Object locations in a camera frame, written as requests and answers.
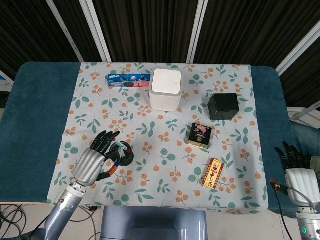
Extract white aluminium frame post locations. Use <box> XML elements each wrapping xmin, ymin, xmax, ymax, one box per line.
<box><xmin>79</xmin><ymin>0</ymin><xmax>113</xmax><ymax>63</ymax></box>
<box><xmin>275</xmin><ymin>21</ymin><xmax>320</xmax><ymax>76</ymax></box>
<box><xmin>45</xmin><ymin>0</ymin><xmax>84</xmax><ymax>63</ymax></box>
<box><xmin>286</xmin><ymin>101</ymin><xmax>320</xmax><ymax>130</ymax></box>
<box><xmin>185</xmin><ymin>0</ymin><xmax>209</xmax><ymax>64</ymax></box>

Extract floral printed tablecloth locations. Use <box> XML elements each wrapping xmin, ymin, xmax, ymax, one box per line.
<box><xmin>46</xmin><ymin>61</ymin><xmax>270</xmax><ymax>215</ymax></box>

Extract black gold small box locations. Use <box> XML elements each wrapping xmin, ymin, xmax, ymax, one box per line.
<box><xmin>184</xmin><ymin>122</ymin><xmax>213</xmax><ymax>150</ymax></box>

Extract grey floor cable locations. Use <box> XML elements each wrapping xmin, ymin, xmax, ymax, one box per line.
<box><xmin>68</xmin><ymin>205</ymin><xmax>102</xmax><ymax>240</ymax></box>

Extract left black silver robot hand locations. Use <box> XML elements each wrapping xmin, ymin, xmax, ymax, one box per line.
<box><xmin>70</xmin><ymin>130</ymin><xmax>121</xmax><ymax>187</ymax></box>

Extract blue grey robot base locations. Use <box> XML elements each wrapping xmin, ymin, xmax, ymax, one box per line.
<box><xmin>100</xmin><ymin>205</ymin><xmax>209</xmax><ymax>240</ymax></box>

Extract red yellow small box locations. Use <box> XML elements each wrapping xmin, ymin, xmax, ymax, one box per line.
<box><xmin>201</xmin><ymin>157</ymin><xmax>225</xmax><ymax>189</ymax></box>

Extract black floor cable bundle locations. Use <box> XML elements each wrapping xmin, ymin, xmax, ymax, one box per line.
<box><xmin>0</xmin><ymin>203</ymin><xmax>28</xmax><ymax>237</ymax></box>

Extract black cube box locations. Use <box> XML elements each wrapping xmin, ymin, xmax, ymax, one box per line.
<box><xmin>207</xmin><ymin>92</ymin><xmax>240</xmax><ymax>121</ymax></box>

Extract blue cookie box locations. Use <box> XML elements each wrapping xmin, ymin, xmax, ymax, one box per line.
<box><xmin>107</xmin><ymin>72</ymin><xmax>152</xmax><ymax>89</ymax></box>

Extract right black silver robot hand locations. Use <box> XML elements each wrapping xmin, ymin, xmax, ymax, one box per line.
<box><xmin>269</xmin><ymin>141</ymin><xmax>320</xmax><ymax>208</ymax></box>

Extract white square lidded container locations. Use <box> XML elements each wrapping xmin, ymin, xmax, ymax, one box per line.
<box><xmin>149</xmin><ymin>67</ymin><xmax>184</xmax><ymax>113</ymax></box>

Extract black round pen holder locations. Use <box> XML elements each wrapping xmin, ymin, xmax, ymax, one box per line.
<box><xmin>107</xmin><ymin>141</ymin><xmax>135</xmax><ymax>167</ymax></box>

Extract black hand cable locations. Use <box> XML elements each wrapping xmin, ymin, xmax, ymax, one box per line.
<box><xmin>273</xmin><ymin>187</ymin><xmax>294</xmax><ymax>240</ymax></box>

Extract teal table cover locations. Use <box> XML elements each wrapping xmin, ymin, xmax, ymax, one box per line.
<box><xmin>0</xmin><ymin>61</ymin><xmax>305</xmax><ymax>220</ymax></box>

